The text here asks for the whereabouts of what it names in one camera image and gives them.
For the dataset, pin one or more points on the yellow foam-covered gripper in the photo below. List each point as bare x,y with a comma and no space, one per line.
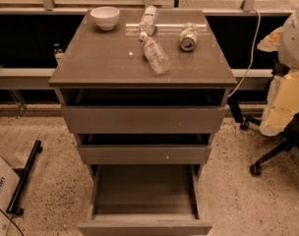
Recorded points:
295,43

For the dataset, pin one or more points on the grey drawer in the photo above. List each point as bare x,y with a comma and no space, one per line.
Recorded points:
89,119
145,200
144,148

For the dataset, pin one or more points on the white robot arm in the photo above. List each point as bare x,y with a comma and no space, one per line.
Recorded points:
283,95

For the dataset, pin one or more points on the grey drawer cabinet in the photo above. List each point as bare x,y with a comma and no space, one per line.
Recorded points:
108,68

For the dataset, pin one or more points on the crushed drink can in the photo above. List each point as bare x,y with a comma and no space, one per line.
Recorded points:
188,37

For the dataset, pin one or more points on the lower clear plastic bottle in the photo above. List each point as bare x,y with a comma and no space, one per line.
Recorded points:
154,53

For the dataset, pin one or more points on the clear plastic bottle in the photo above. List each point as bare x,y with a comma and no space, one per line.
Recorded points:
154,53
148,20

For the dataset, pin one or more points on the upper clear plastic bottle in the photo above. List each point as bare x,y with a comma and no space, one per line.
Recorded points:
148,20

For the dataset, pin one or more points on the white bowl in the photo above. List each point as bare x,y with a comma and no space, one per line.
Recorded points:
106,18

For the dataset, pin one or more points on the black metal stand bar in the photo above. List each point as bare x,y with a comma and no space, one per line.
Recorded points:
13,207

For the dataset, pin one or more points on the white cardboard box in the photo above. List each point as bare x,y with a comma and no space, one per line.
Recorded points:
8,183

